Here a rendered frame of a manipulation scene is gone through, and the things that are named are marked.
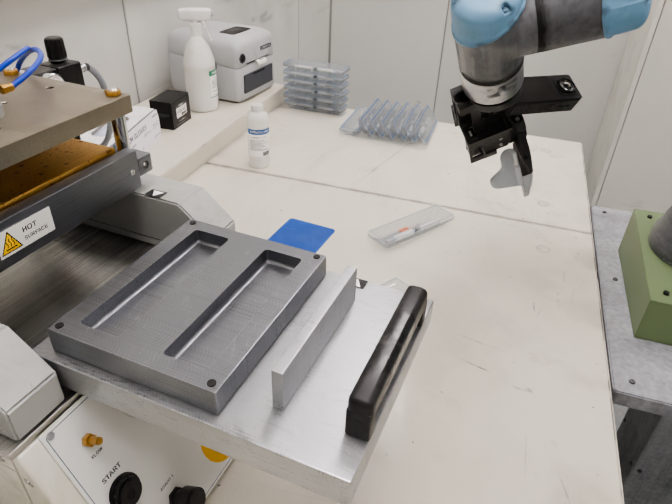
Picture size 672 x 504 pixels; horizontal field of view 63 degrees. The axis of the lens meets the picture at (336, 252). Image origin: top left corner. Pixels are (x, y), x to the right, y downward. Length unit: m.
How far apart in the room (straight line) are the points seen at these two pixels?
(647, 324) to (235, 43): 1.15
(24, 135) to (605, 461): 0.71
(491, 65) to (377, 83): 2.46
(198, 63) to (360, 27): 1.68
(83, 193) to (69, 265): 0.12
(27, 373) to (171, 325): 0.12
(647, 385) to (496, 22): 0.53
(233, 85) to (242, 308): 1.11
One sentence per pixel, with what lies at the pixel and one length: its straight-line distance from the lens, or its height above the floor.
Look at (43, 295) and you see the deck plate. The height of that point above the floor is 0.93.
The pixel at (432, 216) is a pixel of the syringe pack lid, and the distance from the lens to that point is 1.10.
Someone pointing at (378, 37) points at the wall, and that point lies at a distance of 3.05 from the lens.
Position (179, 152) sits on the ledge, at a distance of 1.30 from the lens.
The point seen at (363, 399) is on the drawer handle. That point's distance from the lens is 0.40.
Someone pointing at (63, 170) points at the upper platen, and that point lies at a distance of 0.62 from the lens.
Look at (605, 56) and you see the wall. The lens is 2.99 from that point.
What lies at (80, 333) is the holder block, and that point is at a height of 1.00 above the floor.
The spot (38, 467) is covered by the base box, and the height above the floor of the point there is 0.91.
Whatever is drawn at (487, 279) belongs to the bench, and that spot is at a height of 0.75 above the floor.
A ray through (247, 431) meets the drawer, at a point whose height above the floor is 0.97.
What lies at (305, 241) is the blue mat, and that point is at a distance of 1.03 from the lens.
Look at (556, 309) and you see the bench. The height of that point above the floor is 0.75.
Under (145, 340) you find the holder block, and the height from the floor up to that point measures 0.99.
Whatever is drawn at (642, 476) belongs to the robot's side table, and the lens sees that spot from 1.32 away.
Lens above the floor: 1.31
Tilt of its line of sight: 34 degrees down
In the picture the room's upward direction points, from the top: 2 degrees clockwise
